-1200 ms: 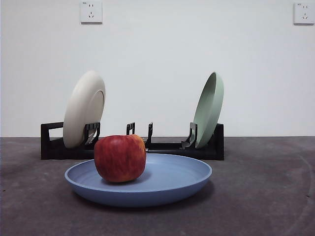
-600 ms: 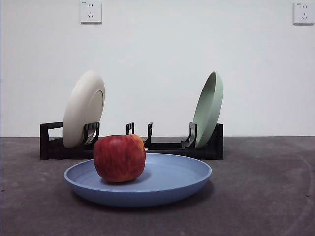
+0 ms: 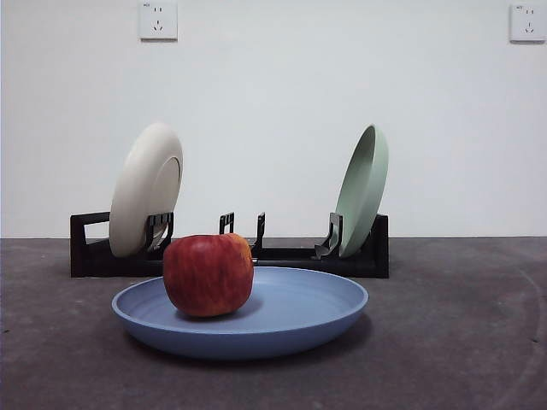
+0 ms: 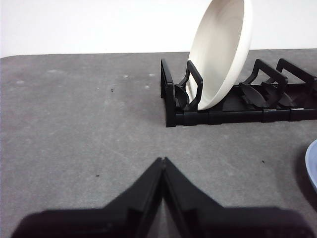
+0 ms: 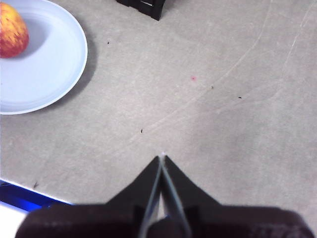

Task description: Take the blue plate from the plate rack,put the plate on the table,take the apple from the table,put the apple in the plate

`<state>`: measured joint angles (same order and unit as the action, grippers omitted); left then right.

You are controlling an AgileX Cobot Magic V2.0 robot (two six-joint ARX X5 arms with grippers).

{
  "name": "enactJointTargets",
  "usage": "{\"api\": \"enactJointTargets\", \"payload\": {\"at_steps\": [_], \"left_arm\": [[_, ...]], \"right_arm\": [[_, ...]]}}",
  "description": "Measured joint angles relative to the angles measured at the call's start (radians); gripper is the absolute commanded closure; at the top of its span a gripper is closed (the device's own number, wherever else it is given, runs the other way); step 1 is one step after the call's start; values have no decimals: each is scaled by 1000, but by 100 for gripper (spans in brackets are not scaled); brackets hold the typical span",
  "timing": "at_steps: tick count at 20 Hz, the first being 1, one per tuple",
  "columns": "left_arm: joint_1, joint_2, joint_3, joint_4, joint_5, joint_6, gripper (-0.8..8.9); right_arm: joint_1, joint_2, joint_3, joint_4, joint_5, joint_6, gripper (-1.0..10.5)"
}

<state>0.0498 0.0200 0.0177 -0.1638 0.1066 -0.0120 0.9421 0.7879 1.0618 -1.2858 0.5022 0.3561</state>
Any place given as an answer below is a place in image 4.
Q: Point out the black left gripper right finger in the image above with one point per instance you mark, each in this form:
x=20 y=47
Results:
x=210 y=220

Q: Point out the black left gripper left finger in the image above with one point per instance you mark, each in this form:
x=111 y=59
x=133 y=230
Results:
x=119 y=218

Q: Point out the blue plate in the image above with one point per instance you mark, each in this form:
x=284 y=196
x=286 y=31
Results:
x=312 y=166

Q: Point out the black plate rack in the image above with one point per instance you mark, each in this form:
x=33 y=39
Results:
x=223 y=116

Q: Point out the cream white plate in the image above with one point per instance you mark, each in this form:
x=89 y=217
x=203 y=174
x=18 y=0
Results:
x=220 y=54

